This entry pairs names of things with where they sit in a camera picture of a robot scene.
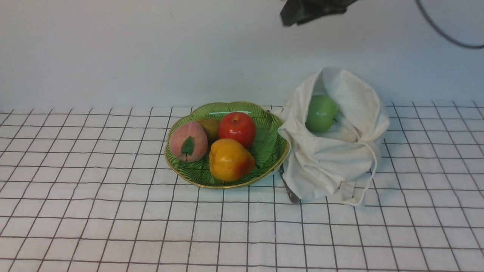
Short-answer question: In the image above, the black cable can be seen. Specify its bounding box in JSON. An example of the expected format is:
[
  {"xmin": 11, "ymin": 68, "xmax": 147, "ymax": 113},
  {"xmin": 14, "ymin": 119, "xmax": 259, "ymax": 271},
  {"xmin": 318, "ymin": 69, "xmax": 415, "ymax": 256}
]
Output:
[{"xmin": 415, "ymin": 0, "xmax": 484, "ymax": 49}]

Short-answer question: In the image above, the white cloth drawstring bag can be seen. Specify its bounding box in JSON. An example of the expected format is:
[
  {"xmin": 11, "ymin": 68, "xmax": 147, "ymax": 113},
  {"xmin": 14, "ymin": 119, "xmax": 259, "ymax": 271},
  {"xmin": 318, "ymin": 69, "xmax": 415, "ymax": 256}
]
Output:
[{"xmin": 272, "ymin": 66, "xmax": 390, "ymax": 206}]

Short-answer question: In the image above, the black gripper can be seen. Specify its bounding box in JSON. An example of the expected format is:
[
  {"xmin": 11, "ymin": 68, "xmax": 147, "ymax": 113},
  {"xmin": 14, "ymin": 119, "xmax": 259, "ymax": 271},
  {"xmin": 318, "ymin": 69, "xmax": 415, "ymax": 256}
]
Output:
[{"xmin": 280, "ymin": 0, "xmax": 356, "ymax": 26}]

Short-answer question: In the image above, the orange yellow pear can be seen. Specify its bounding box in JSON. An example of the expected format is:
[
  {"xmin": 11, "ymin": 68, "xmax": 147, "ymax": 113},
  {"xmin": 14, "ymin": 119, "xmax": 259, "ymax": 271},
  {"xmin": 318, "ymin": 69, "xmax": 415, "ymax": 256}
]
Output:
[{"xmin": 209, "ymin": 138, "xmax": 256, "ymax": 182}]

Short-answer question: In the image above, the green leaf-shaped ceramic plate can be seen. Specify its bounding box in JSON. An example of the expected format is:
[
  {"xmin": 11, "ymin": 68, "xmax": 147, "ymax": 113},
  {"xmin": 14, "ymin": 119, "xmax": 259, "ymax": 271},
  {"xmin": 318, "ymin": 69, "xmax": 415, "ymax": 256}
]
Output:
[{"xmin": 164, "ymin": 101, "xmax": 289, "ymax": 189}]

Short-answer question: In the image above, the brown kiwi fruit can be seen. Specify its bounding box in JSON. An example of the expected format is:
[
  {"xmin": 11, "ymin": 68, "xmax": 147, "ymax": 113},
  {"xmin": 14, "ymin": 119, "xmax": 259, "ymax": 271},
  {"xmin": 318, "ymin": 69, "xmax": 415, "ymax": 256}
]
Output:
[{"xmin": 197, "ymin": 118, "xmax": 219, "ymax": 144}]

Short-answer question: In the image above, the pink peach with leaf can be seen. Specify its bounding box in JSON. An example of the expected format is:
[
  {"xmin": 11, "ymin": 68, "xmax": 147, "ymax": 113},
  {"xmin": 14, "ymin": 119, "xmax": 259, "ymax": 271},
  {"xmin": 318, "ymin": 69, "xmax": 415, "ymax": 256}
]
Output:
[{"xmin": 169, "ymin": 121, "xmax": 208, "ymax": 162}]

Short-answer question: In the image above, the red apple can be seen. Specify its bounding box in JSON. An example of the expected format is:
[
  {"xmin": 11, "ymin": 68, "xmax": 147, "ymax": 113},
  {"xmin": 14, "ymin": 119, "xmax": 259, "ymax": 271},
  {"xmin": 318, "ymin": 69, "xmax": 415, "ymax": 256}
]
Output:
[{"xmin": 218, "ymin": 112, "xmax": 256, "ymax": 150}]

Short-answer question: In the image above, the green apple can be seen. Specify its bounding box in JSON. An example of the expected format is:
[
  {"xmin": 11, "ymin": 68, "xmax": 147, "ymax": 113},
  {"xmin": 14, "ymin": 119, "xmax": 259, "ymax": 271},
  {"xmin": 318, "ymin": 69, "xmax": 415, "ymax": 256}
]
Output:
[{"xmin": 305, "ymin": 95, "xmax": 339, "ymax": 134}]

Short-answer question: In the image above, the white grid-pattern tablecloth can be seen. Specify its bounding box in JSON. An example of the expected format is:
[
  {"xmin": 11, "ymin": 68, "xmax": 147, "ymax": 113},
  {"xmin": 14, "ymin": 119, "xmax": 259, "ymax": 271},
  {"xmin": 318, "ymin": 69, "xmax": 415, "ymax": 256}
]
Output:
[{"xmin": 0, "ymin": 101, "xmax": 484, "ymax": 272}]

